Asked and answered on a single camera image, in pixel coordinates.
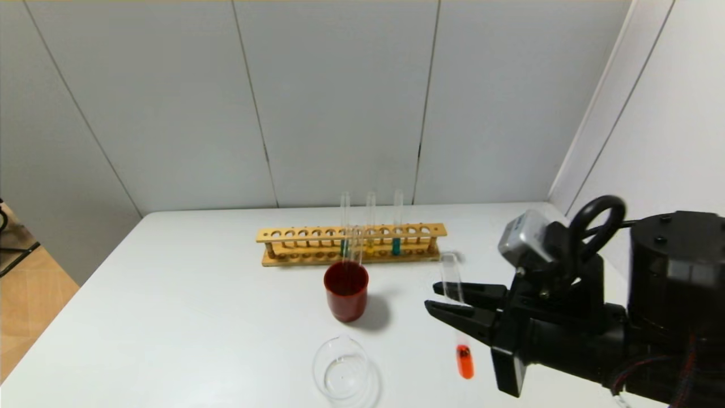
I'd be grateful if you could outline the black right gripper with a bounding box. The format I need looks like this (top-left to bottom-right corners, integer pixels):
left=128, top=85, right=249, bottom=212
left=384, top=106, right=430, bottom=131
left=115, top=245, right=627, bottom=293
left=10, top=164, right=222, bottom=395
left=424, top=275, right=629, bottom=398

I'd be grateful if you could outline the blue liquid glass test tube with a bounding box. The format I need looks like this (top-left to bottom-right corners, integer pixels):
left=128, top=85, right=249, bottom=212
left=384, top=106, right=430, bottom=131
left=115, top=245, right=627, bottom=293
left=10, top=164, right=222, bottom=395
left=340, top=192, right=350, bottom=257
left=393, top=190, right=404, bottom=256

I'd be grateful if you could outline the yellow liquid glass test tube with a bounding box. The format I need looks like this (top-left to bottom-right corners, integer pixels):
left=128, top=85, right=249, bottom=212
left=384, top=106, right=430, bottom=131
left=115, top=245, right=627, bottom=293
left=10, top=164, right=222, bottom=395
left=366, top=192, right=376, bottom=254

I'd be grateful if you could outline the wooden test tube rack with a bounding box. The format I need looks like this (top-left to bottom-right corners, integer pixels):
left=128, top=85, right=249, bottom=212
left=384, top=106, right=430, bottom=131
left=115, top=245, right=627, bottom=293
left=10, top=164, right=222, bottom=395
left=255, top=223, right=447, bottom=267

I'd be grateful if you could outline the red cup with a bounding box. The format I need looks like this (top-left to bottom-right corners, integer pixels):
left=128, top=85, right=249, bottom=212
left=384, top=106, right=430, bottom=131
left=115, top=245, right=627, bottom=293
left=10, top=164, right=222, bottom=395
left=323, top=261, right=370, bottom=323

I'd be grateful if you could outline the clear glass beaker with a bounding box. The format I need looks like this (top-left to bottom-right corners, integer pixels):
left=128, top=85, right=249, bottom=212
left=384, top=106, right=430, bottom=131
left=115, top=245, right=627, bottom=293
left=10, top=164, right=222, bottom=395
left=312, top=334, right=381, bottom=407

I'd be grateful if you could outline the black metal stand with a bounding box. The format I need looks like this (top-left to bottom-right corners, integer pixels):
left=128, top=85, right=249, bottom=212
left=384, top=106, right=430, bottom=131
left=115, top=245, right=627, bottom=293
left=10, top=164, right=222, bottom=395
left=0, top=198, right=40, bottom=278

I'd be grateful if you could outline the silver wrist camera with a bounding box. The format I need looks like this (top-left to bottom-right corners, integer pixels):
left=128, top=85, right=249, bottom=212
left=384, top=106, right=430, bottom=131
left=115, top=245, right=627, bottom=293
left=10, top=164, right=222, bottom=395
left=498, top=210, right=553, bottom=267

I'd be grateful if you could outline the black looped camera cable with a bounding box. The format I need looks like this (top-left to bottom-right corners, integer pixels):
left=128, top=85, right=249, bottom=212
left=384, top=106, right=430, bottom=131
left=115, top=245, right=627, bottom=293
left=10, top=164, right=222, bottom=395
left=568, top=195, right=638, bottom=267

